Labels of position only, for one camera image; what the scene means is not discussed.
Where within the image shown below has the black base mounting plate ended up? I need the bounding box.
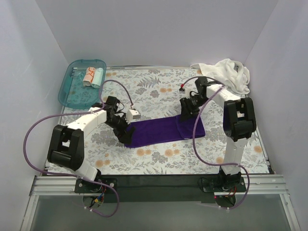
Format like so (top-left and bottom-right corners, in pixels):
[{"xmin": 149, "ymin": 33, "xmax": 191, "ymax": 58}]
[{"xmin": 74, "ymin": 174, "xmax": 248, "ymax": 205}]

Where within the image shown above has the floral table mat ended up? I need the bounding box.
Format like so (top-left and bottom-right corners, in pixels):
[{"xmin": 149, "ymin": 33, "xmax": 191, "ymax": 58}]
[{"xmin": 48, "ymin": 68, "xmax": 270, "ymax": 176}]

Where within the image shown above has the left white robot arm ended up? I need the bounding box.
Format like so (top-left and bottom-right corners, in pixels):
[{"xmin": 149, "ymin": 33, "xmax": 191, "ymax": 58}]
[{"xmin": 47, "ymin": 96, "xmax": 141, "ymax": 193}]

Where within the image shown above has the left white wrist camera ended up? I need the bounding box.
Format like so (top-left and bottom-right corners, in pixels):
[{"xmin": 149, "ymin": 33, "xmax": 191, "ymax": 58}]
[{"xmin": 126, "ymin": 109, "xmax": 141, "ymax": 121}]

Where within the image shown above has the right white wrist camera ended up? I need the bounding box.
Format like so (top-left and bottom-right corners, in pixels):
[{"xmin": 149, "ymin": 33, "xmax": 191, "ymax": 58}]
[{"xmin": 179, "ymin": 84, "xmax": 192, "ymax": 98}]

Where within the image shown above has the purple towel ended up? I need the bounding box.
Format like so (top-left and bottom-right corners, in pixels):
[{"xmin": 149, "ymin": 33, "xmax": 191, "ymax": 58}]
[{"xmin": 125, "ymin": 115, "xmax": 195, "ymax": 148}]

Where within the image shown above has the white towel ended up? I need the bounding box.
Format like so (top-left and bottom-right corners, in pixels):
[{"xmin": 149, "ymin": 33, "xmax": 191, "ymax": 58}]
[{"xmin": 190, "ymin": 58, "xmax": 250, "ymax": 95}]

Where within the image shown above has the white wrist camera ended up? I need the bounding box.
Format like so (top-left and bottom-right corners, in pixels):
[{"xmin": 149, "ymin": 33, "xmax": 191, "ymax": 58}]
[
  {"xmin": 126, "ymin": 109, "xmax": 141, "ymax": 121},
  {"xmin": 179, "ymin": 84, "xmax": 192, "ymax": 98}
]

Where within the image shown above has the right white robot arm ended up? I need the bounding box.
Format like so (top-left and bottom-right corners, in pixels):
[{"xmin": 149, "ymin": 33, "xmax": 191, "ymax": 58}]
[{"xmin": 180, "ymin": 76, "xmax": 257, "ymax": 191}]

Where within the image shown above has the teal plastic tray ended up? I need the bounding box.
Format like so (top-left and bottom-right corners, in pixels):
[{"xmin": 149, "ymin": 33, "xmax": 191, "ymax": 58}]
[{"xmin": 58, "ymin": 59, "xmax": 106, "ymax": 109}]

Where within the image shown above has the orange patterned rolled towel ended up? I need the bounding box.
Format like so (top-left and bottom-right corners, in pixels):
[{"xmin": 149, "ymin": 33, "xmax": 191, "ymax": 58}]
[{"xmin": 83, "ymin": 67, "xmax": 96, "ymax": 87}]

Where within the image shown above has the mint rolled towel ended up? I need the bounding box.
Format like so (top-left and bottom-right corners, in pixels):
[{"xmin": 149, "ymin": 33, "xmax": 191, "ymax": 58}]
[{"xmin": 91, "ymin": 68, "xmax": 103, "ymax": 89}]

